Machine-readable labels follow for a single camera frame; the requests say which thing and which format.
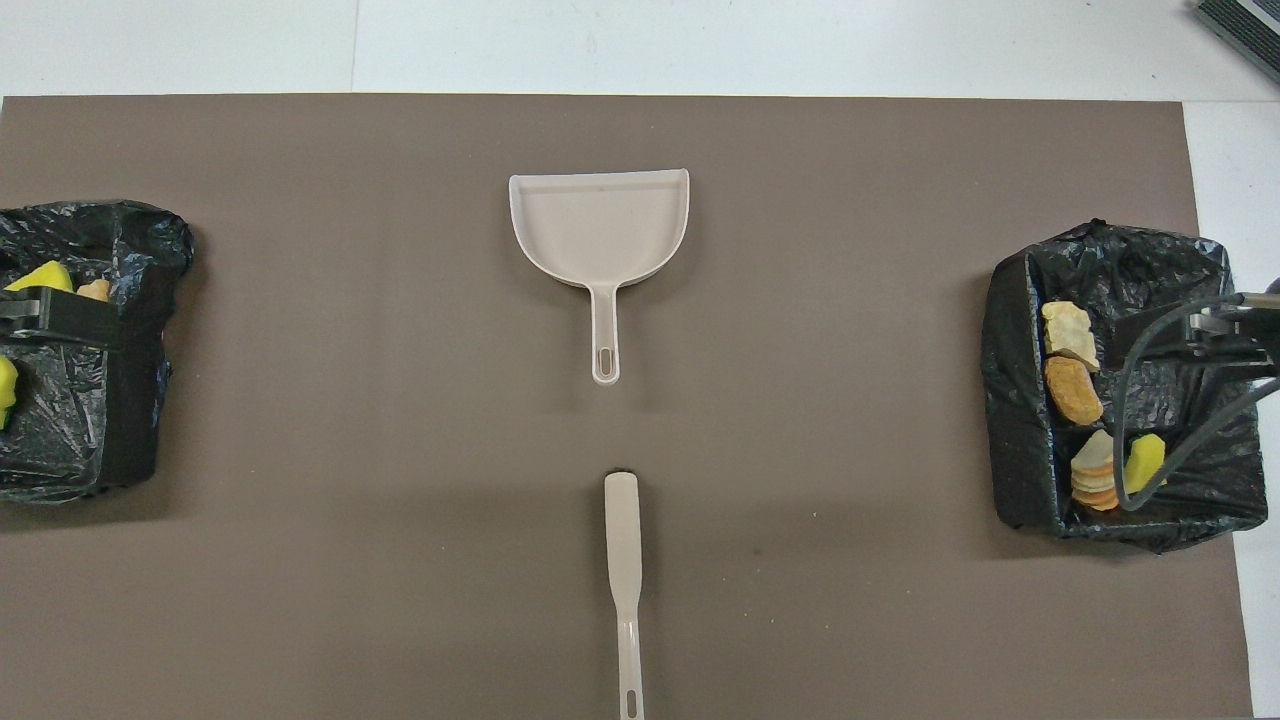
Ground small yellow sponge wedge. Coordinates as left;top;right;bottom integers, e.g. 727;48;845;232
1118;433;1168;498

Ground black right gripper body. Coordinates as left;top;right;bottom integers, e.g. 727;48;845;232
1185;303;1280;379

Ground beige hand brush black bristles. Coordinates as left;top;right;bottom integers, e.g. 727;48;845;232
604;470;646;720

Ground round brown bread roll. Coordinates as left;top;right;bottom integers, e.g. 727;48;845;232
1045;357;1104;426

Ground striped bread chunk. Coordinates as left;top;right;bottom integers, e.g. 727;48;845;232
1070;430;1123;512

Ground beige plastic dustpan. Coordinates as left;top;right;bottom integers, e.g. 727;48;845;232
508;168;691;386

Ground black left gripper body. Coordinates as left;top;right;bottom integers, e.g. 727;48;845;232
0;287;47;343

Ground bin with black trash bag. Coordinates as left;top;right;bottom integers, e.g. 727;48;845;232
980;220;1269;553
0;200;196;506

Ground brown table mat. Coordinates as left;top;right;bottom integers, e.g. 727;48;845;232
0;95;1256;720

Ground dark ribbed device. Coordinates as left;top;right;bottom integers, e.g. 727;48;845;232
1192;0;1280;86

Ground striped croissant piece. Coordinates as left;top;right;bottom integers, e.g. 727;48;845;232
1042;300;1101;373

